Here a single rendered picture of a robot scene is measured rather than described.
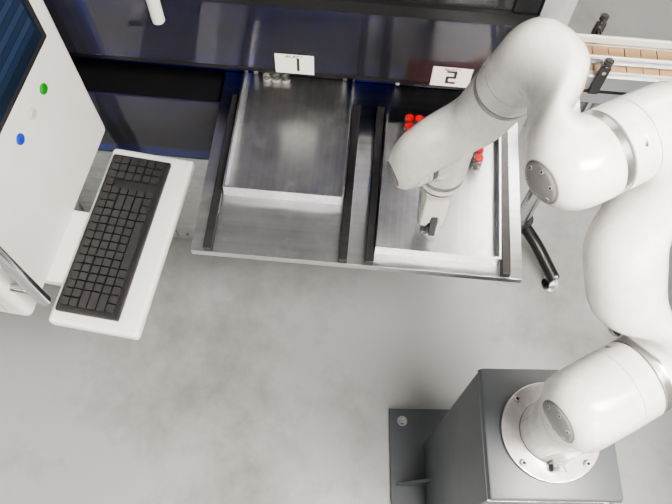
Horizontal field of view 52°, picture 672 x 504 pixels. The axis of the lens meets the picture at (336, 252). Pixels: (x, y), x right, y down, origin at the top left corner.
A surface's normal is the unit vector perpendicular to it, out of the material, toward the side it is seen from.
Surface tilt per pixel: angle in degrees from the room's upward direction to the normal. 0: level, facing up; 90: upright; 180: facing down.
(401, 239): 0
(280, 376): 0
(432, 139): 44
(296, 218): 0
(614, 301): 73
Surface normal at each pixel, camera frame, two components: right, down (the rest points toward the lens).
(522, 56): -0.86, 0.05
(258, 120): 0.02, -0.43
